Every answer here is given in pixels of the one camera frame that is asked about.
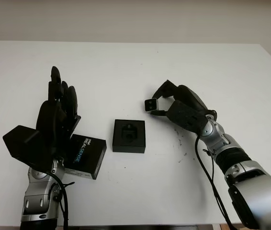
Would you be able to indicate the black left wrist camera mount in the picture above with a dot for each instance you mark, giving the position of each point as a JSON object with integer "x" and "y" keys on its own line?
{"x": 25, "y": 146}

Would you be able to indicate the small silver black camera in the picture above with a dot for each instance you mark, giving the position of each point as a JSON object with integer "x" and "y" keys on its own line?
{"x": 151, "y": 105}

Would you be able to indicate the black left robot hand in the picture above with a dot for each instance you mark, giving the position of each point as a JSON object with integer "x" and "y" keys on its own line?
{"x": 47, "y": 117}

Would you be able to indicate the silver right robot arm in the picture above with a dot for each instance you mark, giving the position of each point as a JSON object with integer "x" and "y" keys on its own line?
{"x": 257, "y": 187}

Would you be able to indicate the black RealSense box lid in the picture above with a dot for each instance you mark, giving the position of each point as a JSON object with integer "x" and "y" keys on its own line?
{"x": 87, "y": 153}

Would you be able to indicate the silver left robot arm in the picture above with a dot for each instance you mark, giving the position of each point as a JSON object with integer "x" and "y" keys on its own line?
{"x": 38, "y": 198}

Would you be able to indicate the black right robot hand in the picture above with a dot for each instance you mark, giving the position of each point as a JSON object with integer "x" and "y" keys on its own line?
{"x": 190, "y": 95}

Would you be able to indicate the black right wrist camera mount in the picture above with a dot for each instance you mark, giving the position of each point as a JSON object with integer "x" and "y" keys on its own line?
{"x": 188, "y": 117}

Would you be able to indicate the black camera box base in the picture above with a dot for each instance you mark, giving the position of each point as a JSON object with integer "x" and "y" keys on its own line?
{"x": 117, "y": 143}

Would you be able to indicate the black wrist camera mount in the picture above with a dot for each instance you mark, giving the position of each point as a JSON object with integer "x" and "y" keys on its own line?
{"x": 188, "y": 117}
{"x": 25, "y": 146}

